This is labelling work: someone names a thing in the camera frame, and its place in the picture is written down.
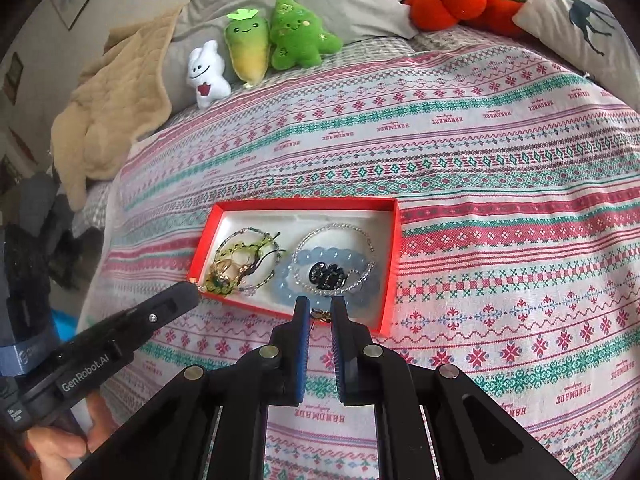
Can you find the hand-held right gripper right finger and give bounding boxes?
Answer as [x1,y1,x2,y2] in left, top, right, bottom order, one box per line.
[331,296,578,480]

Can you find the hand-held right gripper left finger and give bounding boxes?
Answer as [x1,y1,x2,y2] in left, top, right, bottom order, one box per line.
[65,296,311,480]

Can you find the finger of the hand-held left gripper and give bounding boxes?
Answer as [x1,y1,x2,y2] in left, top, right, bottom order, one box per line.
[102,281,202,356]

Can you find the silver charm bracelet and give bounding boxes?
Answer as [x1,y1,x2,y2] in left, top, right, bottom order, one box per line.
[235,247,288,297]

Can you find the clear bead bracelet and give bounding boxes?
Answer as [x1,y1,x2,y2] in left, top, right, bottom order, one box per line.
[291,222,377,293]

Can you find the red jewelry box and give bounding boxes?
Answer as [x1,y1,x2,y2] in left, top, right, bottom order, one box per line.
[186,197,402,337]

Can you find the person's left hand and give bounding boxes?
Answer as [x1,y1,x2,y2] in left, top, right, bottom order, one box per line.
[25,390,118,480]

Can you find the light blue object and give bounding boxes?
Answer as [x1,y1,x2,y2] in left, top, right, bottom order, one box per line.
[52,310,83,341]

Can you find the dark cloth pile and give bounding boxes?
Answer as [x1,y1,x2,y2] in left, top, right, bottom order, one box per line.
[0,170,96,311]

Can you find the beige quilted blanket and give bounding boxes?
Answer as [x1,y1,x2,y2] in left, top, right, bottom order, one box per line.
[50,7,188,198]

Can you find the red green printed blanket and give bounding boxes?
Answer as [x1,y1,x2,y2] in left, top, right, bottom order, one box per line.
[97,42,640,480]

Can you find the white plush toy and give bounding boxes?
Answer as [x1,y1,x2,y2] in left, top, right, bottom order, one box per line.
[186,40,233,110]

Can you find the yellow green plush toy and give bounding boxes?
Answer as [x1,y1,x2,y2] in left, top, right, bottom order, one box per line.
[222,7,271,85]

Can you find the orange plush pumpkin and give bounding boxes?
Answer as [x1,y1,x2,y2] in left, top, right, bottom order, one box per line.
[402,0,538,36]

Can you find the deer print pillow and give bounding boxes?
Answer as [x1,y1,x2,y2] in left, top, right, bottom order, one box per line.
[511,0,621,58]

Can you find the blue bead bracelet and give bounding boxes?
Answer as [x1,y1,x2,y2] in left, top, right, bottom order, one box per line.
[270,246,383,331]

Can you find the small framed wall picture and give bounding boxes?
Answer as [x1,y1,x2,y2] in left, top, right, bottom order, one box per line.
[2,52,26,101]

